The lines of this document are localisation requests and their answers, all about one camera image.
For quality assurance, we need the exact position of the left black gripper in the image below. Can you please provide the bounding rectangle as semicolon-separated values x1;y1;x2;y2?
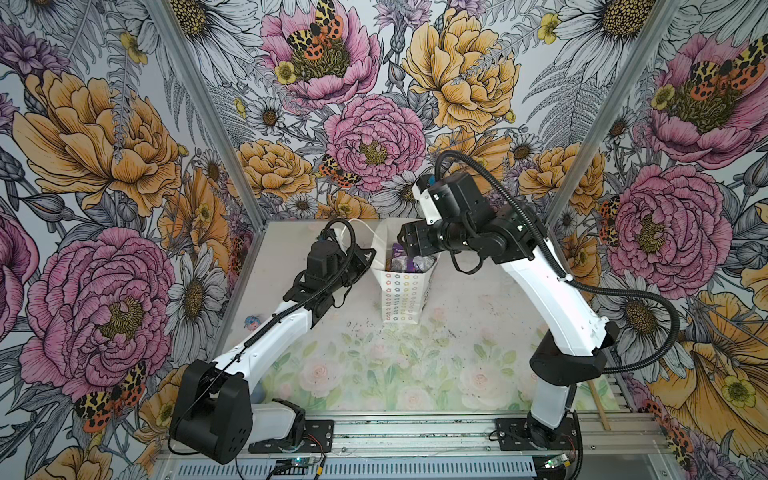
328;243;376;290

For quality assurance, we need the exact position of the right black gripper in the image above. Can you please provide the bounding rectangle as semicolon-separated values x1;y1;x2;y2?
398;218;477;256

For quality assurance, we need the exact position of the purple snack packet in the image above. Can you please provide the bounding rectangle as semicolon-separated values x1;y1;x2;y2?
387;243;437;274

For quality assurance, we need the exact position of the white printed paper bag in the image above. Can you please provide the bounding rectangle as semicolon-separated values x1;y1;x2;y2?
351;218;440;325

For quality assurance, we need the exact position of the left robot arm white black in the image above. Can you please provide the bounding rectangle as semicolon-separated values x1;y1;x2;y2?
169;220;376;464

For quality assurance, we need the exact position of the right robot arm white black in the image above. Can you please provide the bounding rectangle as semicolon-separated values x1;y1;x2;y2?
398;172;617;448

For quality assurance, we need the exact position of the wooden mallet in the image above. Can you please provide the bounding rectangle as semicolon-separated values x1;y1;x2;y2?
587;380;612;431

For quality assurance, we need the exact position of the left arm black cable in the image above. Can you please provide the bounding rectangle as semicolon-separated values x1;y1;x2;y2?
166;217;360;456

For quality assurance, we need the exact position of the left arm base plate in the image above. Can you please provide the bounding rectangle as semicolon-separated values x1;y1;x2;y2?
247;419;335;454

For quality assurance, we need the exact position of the aluminium frame rail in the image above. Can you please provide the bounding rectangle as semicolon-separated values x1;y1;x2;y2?
157;410;667;460

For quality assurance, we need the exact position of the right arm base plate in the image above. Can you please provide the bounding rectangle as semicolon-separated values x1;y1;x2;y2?
492;417;581;451

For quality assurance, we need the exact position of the white vented cable duct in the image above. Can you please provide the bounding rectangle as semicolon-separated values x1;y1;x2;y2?
166;456;536;479

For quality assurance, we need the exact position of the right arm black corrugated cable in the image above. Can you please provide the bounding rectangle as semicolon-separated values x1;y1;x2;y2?
433;149;681;480

